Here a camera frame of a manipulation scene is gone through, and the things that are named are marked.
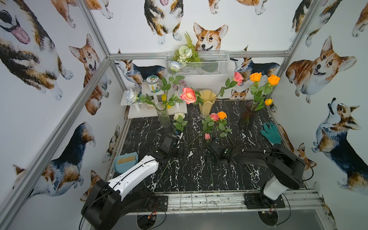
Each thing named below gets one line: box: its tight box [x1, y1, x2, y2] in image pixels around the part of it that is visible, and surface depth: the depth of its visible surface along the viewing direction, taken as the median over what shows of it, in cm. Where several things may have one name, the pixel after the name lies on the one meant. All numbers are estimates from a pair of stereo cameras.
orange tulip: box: [264, 98, 274, 106], surface depth 81 cm
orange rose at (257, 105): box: [249, 72, 265, 112], surface depth 90 cm
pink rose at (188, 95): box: [180, 87, 196, 105], surface depth 66 cm
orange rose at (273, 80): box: [255, 74, 281, 111], surface depth 87 cm
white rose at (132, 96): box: [126, 88, 140, 104], surface depth 78 cm
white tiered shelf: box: [120, 84, 188, 119], surface depth 114 cm
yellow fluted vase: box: [198, 89, 218, 117], surface depth 101 cm
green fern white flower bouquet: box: [171, 31, 201, 67], surface depth 81 cm
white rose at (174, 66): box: [160, 60, 186, 107], surface depth 85 cm
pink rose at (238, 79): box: [215, 71, 244, 98], surface depth 87 cm
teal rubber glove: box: [260, 121, 282, 146], surface depth 103 cm
